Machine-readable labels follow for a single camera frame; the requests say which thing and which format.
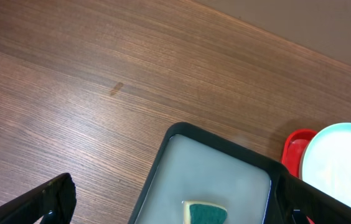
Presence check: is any green and yellow sponge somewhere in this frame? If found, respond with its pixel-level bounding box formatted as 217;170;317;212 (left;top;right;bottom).
182;201;228;224

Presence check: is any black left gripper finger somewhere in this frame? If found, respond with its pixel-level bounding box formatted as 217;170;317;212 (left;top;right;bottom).
0;173;77;224

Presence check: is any red plastic serving tray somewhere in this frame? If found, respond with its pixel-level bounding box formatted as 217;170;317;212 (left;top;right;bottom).
280;128;319;224

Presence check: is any black rectangular water tray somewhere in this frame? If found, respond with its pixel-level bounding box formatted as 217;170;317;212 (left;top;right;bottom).
128;121;351;224

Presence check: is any mint green plate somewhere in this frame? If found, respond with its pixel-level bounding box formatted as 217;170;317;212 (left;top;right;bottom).
299;123;351;207

